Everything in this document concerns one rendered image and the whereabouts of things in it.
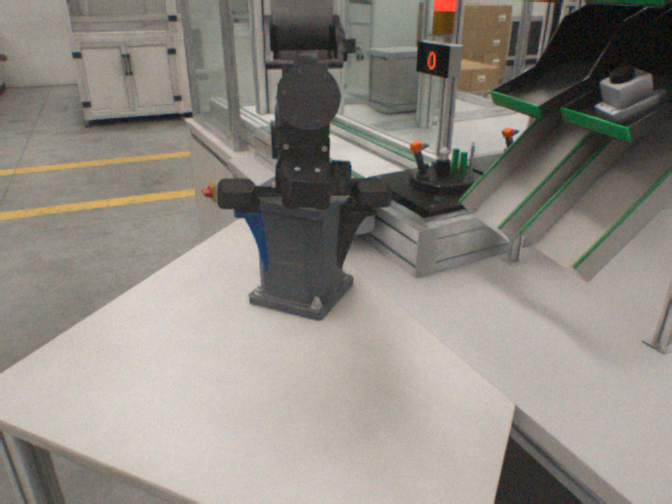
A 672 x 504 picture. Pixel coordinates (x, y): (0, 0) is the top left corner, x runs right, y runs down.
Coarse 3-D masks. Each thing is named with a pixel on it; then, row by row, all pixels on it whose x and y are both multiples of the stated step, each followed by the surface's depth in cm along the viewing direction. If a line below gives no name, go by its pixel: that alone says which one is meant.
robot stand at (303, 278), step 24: (264, 216) 90; (288, 216) 88; (312, 216) 85; (336, 216) 93; (288, 240) 90; (312, 240) 89; (336, 240) 95; (288, 264) 92; (312, 264) 91; (336, 264) 97; (264, 288) 97; (288, 288) 94; (312, 288) 93; (336, 288) 99; (288, 312) 95; (312, 312) 93
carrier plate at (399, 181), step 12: (384, 180) 124; (396, 180) 124; (408, 180) 124; (396, 192) 117; (408, 192) 117; (420, 192) 117; (408, 204) 114; (420, 204) 111; (432, 204) 111; (444, 204) 111; (456, 204) 111
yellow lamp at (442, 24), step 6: (438, 12) 125; (444, 12) 125; (450, 12) 125; (432, 18) 128; (438, 18) 126; (444, 18) 125; (450, 18) 125; (432, 24) 128; (438, 24) 126; (444, 24) 126; (450, 24) 126; (432, 30) 128; (438, 30) 127; (444, 30) 126; (450, 30) 127
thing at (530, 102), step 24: (576, 24) 92; (600, 24) 93; (624, 24) 80; (552, 48) 92; (576, 48) 94; (600, 48) 92; (624, 48) 82; (528, 72) 93; (552, 72) 93; (576, 72) 89; (600, 72) 82; (504, 96) 89; (528, 96) 90; (552, 96) 86; (576, 96) 83
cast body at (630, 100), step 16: (608, 80) 72; (624, 80) 70; (640, 80) 70; (608, 96) 73; (624, 96) 70; (640, 96) 71; (656, 96) 71; (608, 112) 72; (624, 112) 71; (640, 112) 72
